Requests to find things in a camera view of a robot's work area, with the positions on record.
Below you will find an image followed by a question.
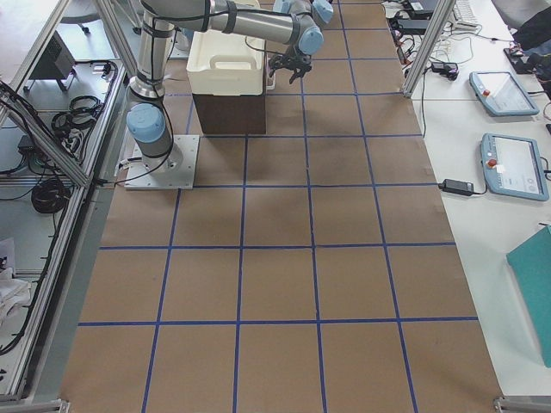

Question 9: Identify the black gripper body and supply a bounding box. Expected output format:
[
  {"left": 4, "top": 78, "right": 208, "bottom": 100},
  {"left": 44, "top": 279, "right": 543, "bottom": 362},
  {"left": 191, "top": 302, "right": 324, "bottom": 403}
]
[{"left": 269, "top": 52, "right": 312, "bottom": 76}]

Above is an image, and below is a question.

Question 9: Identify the black power adapter brick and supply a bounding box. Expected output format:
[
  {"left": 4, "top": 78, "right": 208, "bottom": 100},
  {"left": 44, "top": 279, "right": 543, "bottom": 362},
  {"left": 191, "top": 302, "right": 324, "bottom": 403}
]
[{"left": 438, "top": 179, "right": 474, "bottom": 196}]

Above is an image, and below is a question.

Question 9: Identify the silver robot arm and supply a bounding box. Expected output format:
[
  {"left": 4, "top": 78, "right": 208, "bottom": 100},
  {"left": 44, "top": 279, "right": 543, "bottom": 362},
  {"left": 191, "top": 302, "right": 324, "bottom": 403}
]
[{"left": 126, "top": 1, "right": 334, "bottom": 174}]

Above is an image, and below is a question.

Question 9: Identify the white plastic tray box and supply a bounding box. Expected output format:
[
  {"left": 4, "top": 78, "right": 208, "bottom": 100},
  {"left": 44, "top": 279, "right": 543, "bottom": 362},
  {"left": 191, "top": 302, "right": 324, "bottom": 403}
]
[{"left": 187, "top": 30, "right": 265, "bottom": 96}]

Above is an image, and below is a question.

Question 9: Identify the teal folder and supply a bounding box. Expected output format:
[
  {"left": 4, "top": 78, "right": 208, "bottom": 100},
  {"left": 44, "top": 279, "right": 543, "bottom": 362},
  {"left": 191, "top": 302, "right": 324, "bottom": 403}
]
[{"left": 506, "top": 225, "right": 550, "bottom": 367}]

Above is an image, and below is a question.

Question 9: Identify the blue teach pendant near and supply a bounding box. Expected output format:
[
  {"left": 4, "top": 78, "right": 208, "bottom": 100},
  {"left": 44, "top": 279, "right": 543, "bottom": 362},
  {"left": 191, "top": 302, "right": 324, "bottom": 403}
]
[{"left": 480, "top": 133, "right": 549, "bottom": 201}]

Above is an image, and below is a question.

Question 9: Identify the blue teach pendant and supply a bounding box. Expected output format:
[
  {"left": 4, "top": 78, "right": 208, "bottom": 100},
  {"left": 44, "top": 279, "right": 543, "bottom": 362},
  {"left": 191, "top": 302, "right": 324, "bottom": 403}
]
[
  {"left": 469, "top": 71, "right": 540, "bottom": 117},
  {"left": 480, "top": 133, "right": 549, "bottom": 201}
]

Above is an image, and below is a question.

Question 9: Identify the wooden drawer with white handle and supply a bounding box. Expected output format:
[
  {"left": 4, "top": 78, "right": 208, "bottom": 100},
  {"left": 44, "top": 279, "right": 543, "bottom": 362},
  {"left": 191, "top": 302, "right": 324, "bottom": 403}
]
[{"left": 265, "top": 64, "right": 276, "bottom": 91}]

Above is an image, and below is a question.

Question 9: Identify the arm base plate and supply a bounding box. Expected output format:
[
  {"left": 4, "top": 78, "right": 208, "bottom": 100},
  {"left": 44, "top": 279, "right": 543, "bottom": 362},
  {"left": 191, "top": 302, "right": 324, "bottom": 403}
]
[{"left": 122, "top": 134, "right": 200, "bottom": 190}]

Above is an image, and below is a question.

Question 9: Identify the black coiled cable bundle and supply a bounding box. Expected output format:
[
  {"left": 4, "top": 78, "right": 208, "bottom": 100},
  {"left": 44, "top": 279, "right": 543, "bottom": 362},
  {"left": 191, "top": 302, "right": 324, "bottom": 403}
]
[{"left": 30, "top": 178, "right": 71, "bottom": 215}]

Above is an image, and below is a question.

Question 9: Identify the dark wooden drawer cabinet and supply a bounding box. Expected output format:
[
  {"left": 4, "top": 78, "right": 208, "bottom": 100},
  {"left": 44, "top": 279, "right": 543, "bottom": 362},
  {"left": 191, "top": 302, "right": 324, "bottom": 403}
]
[{"left": 193, "top": 94, "right": 267, "bottom": 135}]

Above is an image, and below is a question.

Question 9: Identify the aluminium frame post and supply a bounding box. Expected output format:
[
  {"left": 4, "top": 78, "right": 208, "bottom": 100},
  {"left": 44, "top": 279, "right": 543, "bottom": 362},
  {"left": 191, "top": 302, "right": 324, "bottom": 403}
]
[{"left": 402, "top": 0, "right": 455, "bottom": 98}]

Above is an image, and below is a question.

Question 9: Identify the black electronics box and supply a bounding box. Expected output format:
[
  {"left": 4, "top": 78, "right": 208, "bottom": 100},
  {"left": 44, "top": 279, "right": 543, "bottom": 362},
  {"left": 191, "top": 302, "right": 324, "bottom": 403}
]
[{"left": 29, "top": 31, "right": 76, "bottom": 91}]

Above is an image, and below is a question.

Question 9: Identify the white crumpled cloth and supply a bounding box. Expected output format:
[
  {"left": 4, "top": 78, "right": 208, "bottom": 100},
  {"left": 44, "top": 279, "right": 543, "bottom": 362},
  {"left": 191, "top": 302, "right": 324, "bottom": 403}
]
[{"left": 0, "top": 238, "right": 32, "bottom": 328}]

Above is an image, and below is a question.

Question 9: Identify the blue teach pendant far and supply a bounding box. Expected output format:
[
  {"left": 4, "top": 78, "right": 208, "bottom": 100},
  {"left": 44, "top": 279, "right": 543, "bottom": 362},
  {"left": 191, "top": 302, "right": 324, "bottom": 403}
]
[{"left": 469, "top": 71, "right": 540, "bottom": 117}]

